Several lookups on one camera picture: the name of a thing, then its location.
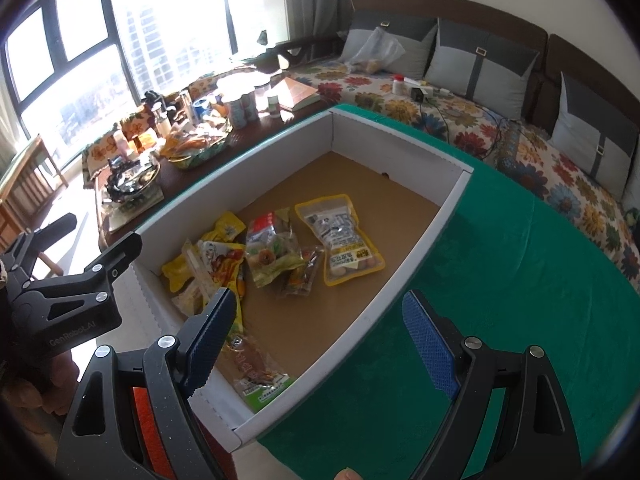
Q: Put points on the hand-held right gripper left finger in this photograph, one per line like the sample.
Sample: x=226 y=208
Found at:
x=212 y=340

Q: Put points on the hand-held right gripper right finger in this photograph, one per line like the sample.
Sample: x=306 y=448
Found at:
x=430 y=350

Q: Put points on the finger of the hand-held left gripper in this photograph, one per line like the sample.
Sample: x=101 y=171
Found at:
x=115 y=260
x=45 y=237

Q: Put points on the green label snack packet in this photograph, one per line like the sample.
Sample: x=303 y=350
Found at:
x=255 y=370

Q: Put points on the yellow printed snack packet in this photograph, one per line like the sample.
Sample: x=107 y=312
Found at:
x=220 y=265

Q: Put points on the gold green snack packet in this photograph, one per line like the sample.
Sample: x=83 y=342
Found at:
x=270 y=255

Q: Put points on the yellow nut snack packet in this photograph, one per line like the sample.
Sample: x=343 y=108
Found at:
x=225 y=230

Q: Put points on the clear brown meat packet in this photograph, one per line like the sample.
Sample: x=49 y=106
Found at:
x=305 y=275

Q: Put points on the yellow-edged clear snack packet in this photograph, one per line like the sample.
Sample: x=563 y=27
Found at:
x=340 y=240

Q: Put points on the white cardboard box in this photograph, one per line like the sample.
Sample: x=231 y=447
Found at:
x=400 y=200

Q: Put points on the basket of snacks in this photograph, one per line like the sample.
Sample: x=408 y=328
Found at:
x=200 y=145

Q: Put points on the person's left hand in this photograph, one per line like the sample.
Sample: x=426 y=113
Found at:
x=60 y=385

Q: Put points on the person's right hand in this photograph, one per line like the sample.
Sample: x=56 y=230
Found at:
x=346 y=475

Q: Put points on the light wooden chair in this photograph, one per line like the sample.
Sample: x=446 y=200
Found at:
x=30 y=200

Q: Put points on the green blanket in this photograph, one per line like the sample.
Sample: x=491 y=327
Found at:
x=500 y=310

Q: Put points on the dark tea tray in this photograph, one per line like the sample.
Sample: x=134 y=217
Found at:
x=130 y=180

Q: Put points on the wooden side table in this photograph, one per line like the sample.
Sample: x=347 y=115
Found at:
x=200 y=180

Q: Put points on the blue white can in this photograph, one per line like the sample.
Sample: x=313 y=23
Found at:
x=236 y=112

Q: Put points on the floral bed sheet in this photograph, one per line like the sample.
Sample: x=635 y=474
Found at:
x=550 y=175

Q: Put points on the white bottle green cap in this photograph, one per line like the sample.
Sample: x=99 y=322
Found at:
x=273 y=106

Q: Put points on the black framed window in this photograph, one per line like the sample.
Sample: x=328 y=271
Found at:
x=150 y=25

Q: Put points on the hardcover book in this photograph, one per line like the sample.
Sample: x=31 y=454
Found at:
x=297 y=92

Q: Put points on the white power adapter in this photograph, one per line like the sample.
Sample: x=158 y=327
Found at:
x=417 y=91

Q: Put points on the white bottle red cap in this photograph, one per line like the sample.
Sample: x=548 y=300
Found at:
x=398 y=85

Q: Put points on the grey two-tone pillow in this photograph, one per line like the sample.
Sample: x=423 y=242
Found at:
x=415 y=45
x=590 y=135
x=480 y=75

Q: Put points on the dark wooden chair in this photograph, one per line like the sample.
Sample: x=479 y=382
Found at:
x=300 y=50

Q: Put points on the clear plastic bag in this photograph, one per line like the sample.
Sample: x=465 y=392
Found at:
x=375 y=52

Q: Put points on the grey curtain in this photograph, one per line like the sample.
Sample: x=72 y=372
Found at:
x=320 y=0

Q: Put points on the brown upholstered headboard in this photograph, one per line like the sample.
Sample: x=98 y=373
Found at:
x=500 y=15

